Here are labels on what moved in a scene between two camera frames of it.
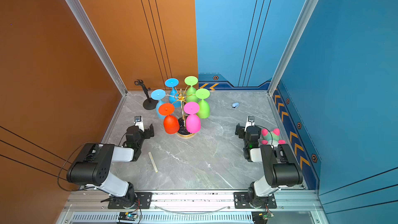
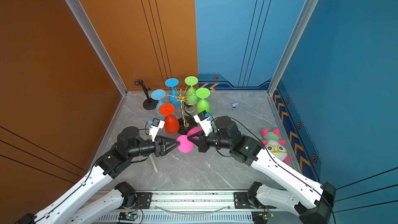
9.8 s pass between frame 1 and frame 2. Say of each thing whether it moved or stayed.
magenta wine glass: moved
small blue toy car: stayed
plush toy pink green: stayed
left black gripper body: moved
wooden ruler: stayed
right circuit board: stayed
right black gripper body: moved
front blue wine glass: stayed
